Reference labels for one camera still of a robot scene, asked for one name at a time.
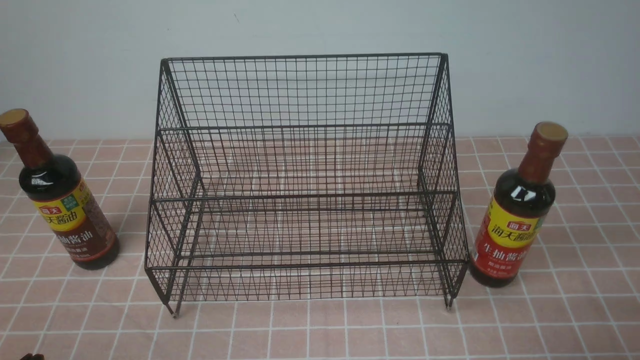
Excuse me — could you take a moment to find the dark soy sauce bottle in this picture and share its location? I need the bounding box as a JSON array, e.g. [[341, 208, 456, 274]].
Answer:
[[0, 108, 121, 271]]

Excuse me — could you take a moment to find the light soy sauce bottle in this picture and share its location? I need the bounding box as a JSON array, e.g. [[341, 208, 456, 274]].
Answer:
[[469, 121, 569, 289]]

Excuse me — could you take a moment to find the black wire shelf rack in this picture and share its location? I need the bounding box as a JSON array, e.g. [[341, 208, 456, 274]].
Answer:
[[144, 52, 469, 316]]

